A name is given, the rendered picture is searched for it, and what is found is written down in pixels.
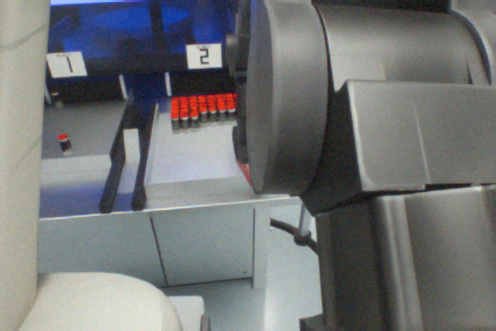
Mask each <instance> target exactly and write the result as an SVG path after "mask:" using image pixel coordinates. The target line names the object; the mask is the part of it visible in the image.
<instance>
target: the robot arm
mask: <svg viewBox="0 0 496 331"><path fill-rule="evenodd" d="M225 59H226V65H229V72H230V76H234V78H235V84H236V110H237V115H236V124H237V126H233V131H232V138H233V144H234V155H235V159H236V163H237V165H238V167H239V168H240V170H241V171H242V173H243V174H244V177H245V178H246V179H247V180H248V182H249V183H250V185H251V186H252V187H253V192H254V193H255V195H298V196H299V198H300V199H301V201H302V202H303V204H304V205H305V207H306V209H307V211H308V212H309V213H310V214H311V216H312V217H313V218H315V226H316V235H317V240H316V244H317V253H318V263H319V272H320V281H321V299H322V314H316V315H314V316H311V317H304V318H299V328H300V331H496V0H239V7H238V13H237V14H236V32H235V33H234V34H231V35H226V46H225ZM247 164H249V168H248V166H247ZM249 169H250V170H249Z"/></svg>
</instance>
